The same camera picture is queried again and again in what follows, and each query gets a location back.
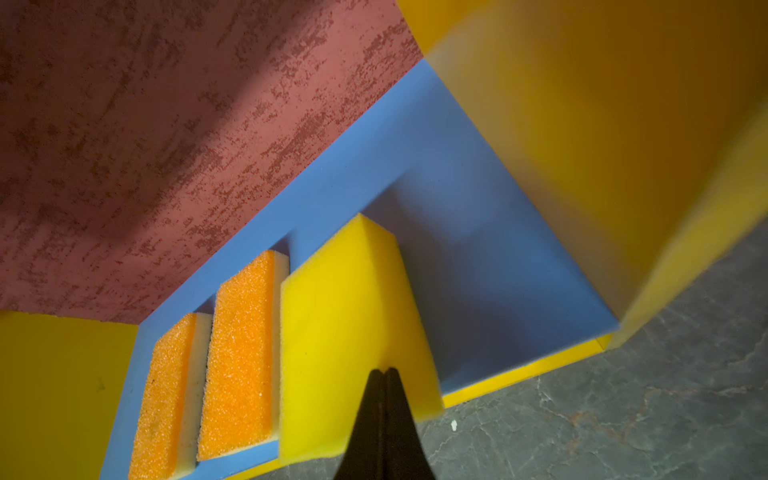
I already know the yellow shelf unit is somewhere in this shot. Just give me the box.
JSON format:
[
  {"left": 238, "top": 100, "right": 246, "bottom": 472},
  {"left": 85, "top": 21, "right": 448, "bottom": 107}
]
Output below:
[{"left": 1, "top": 1, "right": 767, "bottom": 479}]

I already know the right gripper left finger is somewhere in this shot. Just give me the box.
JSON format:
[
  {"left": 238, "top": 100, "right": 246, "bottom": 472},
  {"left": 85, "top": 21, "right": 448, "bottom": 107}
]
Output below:
[{"left": 334, "top": 369, "right": 386, "bottom": 480}]

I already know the orange sponge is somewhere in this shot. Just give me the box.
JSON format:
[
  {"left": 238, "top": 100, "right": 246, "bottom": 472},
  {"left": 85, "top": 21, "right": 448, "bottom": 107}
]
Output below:
[
  {"left": 128, "top": 313, "right": 212, "bottom": 479},
  {"left": 197, "top": 250, "right": 289, "bottom": 462}
]

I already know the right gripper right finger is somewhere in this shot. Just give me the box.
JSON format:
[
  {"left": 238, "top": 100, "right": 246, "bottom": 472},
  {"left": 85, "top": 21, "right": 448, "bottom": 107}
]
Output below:
[{"left": 383, "top": 368, "right": 435, "bottom": 480}]

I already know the small yellow square sponge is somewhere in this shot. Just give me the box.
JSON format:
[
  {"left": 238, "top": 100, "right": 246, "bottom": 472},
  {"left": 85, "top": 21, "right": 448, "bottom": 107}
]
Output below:
[{"left": 278, "top": 214, "right": 444, "bottom": 465}]

